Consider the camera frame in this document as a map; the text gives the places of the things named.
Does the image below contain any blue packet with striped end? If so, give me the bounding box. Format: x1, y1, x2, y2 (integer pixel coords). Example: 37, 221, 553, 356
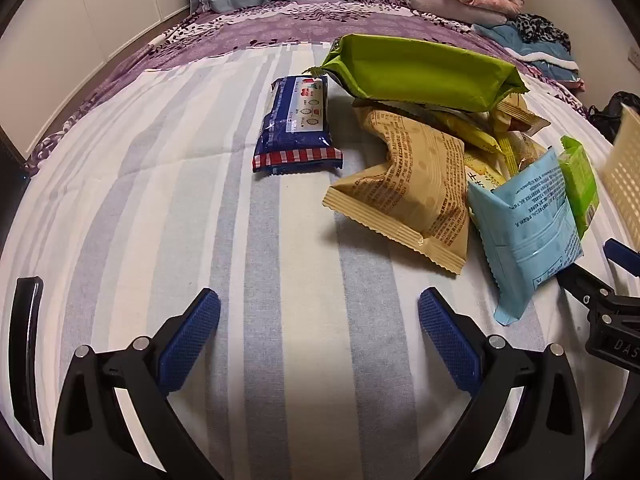
251, 74, 345, 175

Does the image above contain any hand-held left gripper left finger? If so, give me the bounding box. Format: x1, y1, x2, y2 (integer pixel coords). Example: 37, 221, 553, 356
52, 287, 223, 480

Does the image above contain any small yellow sachet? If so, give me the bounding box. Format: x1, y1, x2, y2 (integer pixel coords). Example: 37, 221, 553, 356
462, 155, 511, 196

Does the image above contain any small tan snack packet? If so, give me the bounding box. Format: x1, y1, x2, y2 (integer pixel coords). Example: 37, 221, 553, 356
492, 92, 551, 136

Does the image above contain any purple floral bedsheet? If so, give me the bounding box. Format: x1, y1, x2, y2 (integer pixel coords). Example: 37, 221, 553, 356
22, 0, 591, 176

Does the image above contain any small green snack packet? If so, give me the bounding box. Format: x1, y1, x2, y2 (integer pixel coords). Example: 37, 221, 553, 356
557, 135, 601, 241

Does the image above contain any striped blanket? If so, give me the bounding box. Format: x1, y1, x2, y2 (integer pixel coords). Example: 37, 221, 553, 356
0, 42, 640, 480

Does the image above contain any cream perforated plastic basket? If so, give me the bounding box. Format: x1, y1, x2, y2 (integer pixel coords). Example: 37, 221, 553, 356
600, 102, 640, 248

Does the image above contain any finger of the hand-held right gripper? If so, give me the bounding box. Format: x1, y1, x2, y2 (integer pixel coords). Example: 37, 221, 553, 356
603, 239, 640, 277
555, 264, 617, 307

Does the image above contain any leopard print scarf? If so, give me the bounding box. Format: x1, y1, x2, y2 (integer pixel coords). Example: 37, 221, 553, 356
515, 14, 572, 53

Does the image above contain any light blue snack packet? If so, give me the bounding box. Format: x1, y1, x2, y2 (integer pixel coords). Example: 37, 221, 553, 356
467, 147, 585, 327

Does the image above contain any black bag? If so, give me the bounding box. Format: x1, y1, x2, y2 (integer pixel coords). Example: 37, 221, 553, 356
587, 91, 640, 143

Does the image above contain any large green snack packet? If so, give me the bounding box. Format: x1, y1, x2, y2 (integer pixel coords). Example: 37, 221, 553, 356
302, 34, 531, 113

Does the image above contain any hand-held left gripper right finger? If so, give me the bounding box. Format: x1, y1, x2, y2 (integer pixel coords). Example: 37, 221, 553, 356
417, 287, 586, 480

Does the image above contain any yellow snack packet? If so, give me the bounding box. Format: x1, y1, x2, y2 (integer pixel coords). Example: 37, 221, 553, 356
430, 110, 506, 153

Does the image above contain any white wardrobe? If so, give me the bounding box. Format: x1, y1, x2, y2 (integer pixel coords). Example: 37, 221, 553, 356
0, 0, 193, 161

